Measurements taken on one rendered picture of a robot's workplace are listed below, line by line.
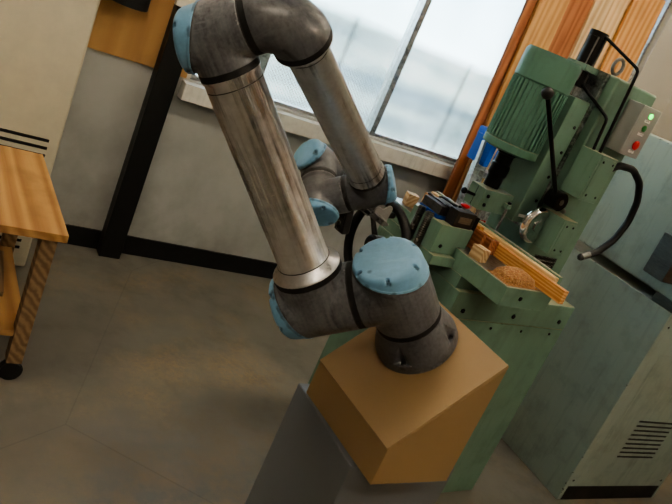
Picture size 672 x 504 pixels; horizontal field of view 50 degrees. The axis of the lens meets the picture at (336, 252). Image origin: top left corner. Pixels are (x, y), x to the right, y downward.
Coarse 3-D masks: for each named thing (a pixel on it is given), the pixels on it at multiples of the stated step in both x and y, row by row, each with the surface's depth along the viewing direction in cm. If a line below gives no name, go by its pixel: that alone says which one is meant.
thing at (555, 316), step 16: (432, 272) 220; (448, 288) 213; (448, 304) 213; (464, 304) 214; (480, 304) 218; (496, 304) 222; (560, 304) 241; (480, 320) 222; (496, 320) 226; (512, 320) 230; (528, 320) 234; (544, 320) 239; (560, 320) 243
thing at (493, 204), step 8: (472, 184) 227; (480, 184) 226; (480, 192) 224; (488, 192) 223; (496, 192) 225; (504, 192) 230; (464, 200) 229; (472, 200) 226; (480, 200) 223; (488, 200) 225; (496, 200) 227; (504, 200) 229; (512, 200) 231; (480, 208) 225; (488, 208) 227; (496, 208) 229; (504, 208) 230
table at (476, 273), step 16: (432, 256) 207; (448, 256) 212; (464, 256) 210; (464, 272) 209; (480, 272) 205; (480, 288) 204; (496, 288) 199; (512, 288) 198; (512, 304) 201; (528, 304) 205; (544, 304) 209
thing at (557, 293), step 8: (496, 248) 221; (504, 248) 219; (496, 256) 221; (504, 256) 218; (512, 256) 216; (512, 264) 215; (520, 264) 213; (528, 264) 212; (528, 272) 210; (536, 272) 208; (536, 280) 208; (544, 280) 206; (552, 280) 206; (544, 288) 205; (552, 288) 203; (560, 288) 201; (552, 296) 203; (560, 296) 201
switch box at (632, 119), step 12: (636, 108) 221; (648, 108) 220; (624, 120) 224; (636, 120) 220; (648, 120) 223; (612, 132) 226; (624, 132) 223; (636, 132) 223; (648, 132) 226; (612, 144) 226; (624, 144) 223; (636, 156) 229
